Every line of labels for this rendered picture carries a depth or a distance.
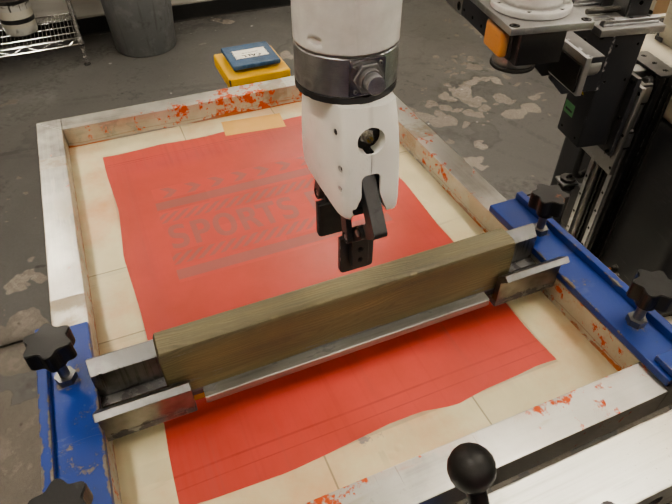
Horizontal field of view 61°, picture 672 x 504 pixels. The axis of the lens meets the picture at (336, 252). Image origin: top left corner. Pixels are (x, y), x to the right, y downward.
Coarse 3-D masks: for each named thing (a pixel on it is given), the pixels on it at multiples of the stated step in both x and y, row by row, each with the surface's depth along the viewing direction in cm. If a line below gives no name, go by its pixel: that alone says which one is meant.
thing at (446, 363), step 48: (240, 144) 94; (288, 144) 94; (336, 240) 77; (384, 240) 77; (432, 240) 77; (432, 336) 64; (480, 336) 64; (528, 336) 64; (384, 384) 60; (432, 384) 60; (480, 384) 60
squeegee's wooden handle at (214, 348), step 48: (480, 240) 61; (336, 288) 55; (384, 288) 56; (432, 288) 60; (480, 288) 63; (192, 336) 51; (240, 336) 52; (288, 336) 55; (336, 336) 58; (192, 384) 54
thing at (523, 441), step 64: (64, 128) 91; (128, 128) 95; (64, 192) 79; (448, 192) 84; (64, 256) 69; (64, 320) 62; (576, 320) 65; (640, 384) 56; (448, 448) 51; (512, 448) 51
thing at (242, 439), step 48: (192, 144) 94; (144, 192) 84; (144, 240) 77; (144, 288) 70; (192, 288) 70; (240, 288) 70; (288, 288) 70; (288, 384) 60; (336, 384) 60; (192, 432) 56; (240, 432) 56; (288, 432) 56; (336, 432) 56; (192, 480) 52; (240, 480) 52
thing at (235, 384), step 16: (448, 304) 63; (464, 304) 63; (480, 304) 63; (400, 320) 61; (416, 320) 61; (432, 320) 61; (352, 336) 59; (368, 336) 59; (384, 336) 59; (304, 352) 58; (320, 352) 58; (336, 352) 58; (352, 352) 59; (272, 368) 56; (288, 368) 56; (304, 368) 57; (224, 384) 55; (240, 384) 55; (256, 384) 56; (208, 400) 54
